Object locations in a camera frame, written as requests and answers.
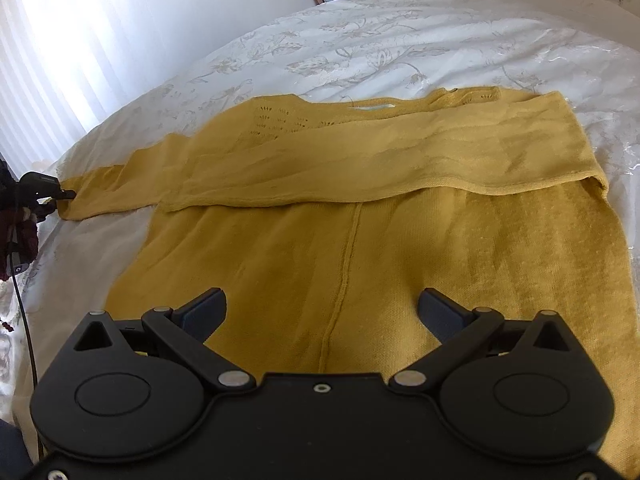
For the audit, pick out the blue cloth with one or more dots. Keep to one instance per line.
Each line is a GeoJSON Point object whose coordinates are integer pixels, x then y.
{"type": "Point", "coordinates": [12, 447]}

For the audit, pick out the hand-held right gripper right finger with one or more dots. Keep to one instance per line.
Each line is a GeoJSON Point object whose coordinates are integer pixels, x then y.
{"type": "Point", "coordinates": [440, 316]}

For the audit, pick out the yellow knit sweater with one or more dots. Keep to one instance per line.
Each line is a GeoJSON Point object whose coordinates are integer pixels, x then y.
{"type": "Point", "coordinates": [400, 170]}

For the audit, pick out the white floral bedspread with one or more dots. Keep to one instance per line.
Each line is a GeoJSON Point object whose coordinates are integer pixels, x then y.
{"type": "Point", "coordinates": [400, 45]}

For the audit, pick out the white sheer curtain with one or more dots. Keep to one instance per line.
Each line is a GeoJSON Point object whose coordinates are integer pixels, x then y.
{"type": "Point", "coordinates": [75, 50]}

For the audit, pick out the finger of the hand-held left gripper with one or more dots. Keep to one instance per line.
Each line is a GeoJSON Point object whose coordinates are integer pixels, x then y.
{"type": "Point", "coordinates": [47, 186]}

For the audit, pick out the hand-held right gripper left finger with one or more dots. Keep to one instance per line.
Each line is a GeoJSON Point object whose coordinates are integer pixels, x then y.
{"type": "Point", "coordinates": [205, 312]}

